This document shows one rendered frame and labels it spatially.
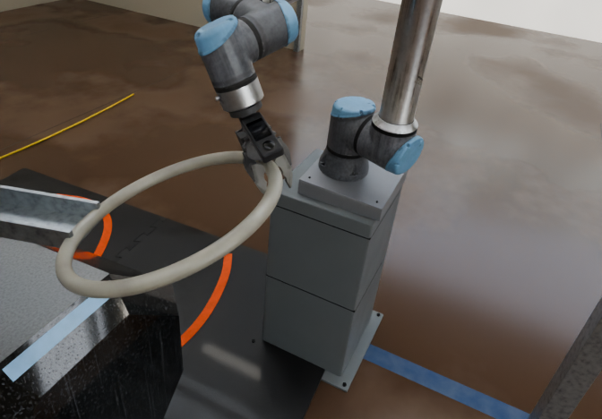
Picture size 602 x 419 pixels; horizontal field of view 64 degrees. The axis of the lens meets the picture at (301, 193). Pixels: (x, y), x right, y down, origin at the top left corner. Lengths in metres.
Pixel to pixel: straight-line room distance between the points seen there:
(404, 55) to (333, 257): 0.78
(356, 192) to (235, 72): 0.88
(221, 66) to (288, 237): 1.03
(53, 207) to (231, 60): 0.58
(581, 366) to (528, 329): 0.96
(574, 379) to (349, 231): 0.87
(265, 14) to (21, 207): 0.73
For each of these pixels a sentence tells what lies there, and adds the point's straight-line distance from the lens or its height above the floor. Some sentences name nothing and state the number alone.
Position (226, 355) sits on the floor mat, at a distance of 2.30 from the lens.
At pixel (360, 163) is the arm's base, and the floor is 0.98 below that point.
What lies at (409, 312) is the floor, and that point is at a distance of 2.63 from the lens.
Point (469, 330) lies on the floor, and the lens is 2.66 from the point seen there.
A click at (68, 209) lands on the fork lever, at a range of 1.26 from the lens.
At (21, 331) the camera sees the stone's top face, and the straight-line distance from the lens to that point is 1.38.
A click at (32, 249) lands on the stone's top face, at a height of 0.87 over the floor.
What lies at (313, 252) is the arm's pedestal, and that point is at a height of 0.64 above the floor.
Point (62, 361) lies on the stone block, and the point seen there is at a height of 0.80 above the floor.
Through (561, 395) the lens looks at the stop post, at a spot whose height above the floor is 0.45.
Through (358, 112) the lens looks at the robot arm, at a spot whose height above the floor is 1.18.
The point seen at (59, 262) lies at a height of 1.17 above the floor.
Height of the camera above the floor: 1.84
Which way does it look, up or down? 34 degrees down
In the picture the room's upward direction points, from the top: 6 degrees clockwise
